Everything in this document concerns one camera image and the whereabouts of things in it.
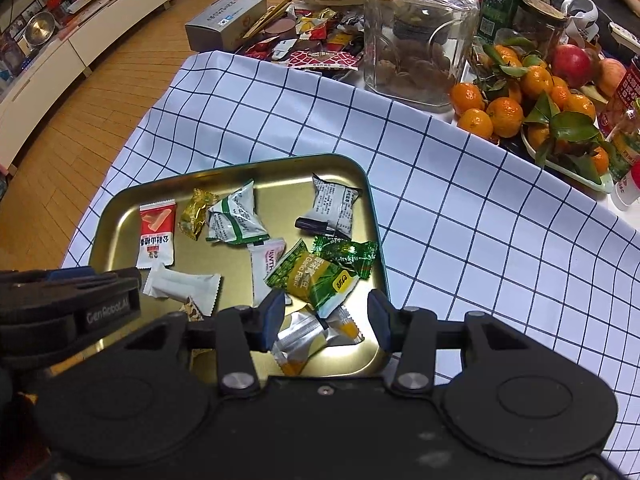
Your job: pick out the white low cabinet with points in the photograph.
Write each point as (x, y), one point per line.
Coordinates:
(45, 80)

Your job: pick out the brown jar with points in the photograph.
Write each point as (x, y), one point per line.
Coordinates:
(537, 25)

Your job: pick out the silver yellow snack packet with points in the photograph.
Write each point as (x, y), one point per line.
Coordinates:
(300, 335)

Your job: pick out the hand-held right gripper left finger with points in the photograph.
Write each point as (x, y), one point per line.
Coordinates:
(275, 317)

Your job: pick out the grey cardboard box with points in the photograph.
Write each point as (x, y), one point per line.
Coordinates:
(225, 22)

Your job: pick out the small yellow candy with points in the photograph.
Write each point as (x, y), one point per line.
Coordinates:
(195, 217)

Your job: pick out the checked tablecloth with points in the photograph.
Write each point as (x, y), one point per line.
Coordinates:
(475, 235)

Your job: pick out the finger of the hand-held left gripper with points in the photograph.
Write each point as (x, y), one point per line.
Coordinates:
(70, 276)

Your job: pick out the dark green candy wrapper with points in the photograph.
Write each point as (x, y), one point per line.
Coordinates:
(350, 255)

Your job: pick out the red apple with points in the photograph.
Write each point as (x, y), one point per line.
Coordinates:
(572, 65)

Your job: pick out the white patterned mug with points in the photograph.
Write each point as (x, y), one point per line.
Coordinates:
(585, 25)

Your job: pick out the red-capped white bottle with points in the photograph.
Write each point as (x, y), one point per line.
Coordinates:
(630, 190)

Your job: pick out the white pink snack packet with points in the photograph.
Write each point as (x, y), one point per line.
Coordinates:
(262, 265)

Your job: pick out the pile of tangerines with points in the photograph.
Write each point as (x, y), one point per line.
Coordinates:
(505, 115)

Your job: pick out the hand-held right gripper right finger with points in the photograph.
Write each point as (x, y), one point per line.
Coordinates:
(380, 320)

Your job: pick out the pile of snack wrappers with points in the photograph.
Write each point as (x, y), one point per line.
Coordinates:
(320, 55)

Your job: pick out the green yellow snack packet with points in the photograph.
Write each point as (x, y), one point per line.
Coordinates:
(312, 280)

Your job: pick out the green can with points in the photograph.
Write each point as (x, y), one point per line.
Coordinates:
(495, 10)

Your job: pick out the red can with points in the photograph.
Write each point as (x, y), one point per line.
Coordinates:
(627, 90)

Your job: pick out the red snack packet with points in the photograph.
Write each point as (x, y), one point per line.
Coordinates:
(157, 230)

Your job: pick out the green white snack packet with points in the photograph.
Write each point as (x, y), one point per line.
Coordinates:
(235, 220)

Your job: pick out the plain white snack packet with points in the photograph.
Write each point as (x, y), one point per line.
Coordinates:
(182, 284)

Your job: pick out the grey white snack packet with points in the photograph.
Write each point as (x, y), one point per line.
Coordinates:
(335, 205)

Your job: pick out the white remote control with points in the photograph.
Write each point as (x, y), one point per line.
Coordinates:
(625, 32)

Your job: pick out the gold tin tray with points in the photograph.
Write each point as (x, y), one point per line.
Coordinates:
(280, 180)

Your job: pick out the large glass jar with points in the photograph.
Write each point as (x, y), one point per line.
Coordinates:
(420, 50)

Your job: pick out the orange peach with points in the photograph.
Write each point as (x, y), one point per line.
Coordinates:
(612, 77)

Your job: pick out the pale green fruit tray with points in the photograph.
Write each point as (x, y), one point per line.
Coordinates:
(602, 185)

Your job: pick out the steel bowl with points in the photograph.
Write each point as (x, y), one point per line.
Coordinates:
(40, 25)

